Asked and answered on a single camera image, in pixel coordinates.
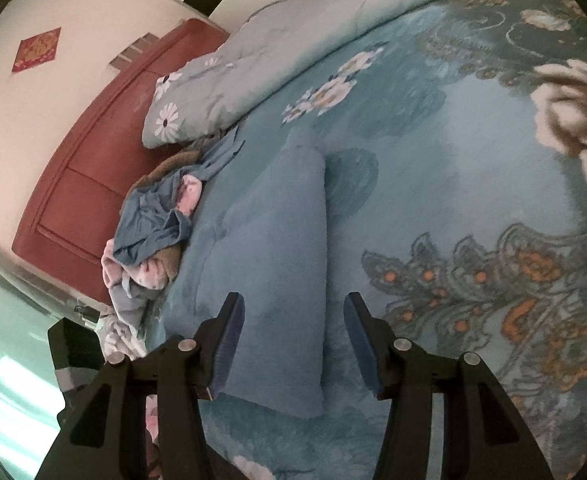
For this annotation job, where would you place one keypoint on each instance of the daisy print quilt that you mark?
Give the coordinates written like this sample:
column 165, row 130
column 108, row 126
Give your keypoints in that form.
column 273, row 60

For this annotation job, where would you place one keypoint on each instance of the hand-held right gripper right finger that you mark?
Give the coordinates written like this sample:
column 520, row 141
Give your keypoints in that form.
column 361, row 350

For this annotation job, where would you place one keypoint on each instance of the teal fleece garment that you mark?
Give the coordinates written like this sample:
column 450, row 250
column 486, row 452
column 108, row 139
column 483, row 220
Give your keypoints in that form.
column 273, row 260

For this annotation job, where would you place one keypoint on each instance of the brown fleece garment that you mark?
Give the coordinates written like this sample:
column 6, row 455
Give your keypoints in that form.
column 173, row 162

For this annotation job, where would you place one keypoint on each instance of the red headboard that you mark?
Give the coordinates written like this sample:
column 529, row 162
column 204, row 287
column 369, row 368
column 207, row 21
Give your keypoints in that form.
column 83, row 185

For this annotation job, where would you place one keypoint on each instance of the steel blue thin garment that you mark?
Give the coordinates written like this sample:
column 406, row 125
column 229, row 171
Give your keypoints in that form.
column 148, row 225

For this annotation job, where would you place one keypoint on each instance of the pink fleece garment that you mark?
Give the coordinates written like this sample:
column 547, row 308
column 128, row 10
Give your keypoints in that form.
column 191, row 195

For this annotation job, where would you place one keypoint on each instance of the light blue garment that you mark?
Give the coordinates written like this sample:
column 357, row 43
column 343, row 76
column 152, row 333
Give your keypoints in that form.
column 133, row 305

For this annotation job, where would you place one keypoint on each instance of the black power adapter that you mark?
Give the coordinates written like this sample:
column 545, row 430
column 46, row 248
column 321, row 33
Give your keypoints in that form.
column 85, row 312

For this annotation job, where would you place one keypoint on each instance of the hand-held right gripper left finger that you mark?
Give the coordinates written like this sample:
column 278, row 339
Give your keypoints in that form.
column 228, row 350

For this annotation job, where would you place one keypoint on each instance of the red diamond wall decoration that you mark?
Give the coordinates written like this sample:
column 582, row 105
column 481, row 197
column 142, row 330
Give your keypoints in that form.
column 35, row 50

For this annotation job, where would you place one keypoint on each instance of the grey slatted panel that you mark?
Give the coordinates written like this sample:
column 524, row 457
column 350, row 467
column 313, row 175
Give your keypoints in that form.
column 133, row 52

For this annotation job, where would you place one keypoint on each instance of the blue patterned plush blanket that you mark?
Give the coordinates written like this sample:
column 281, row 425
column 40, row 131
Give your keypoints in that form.
column 448, row 185

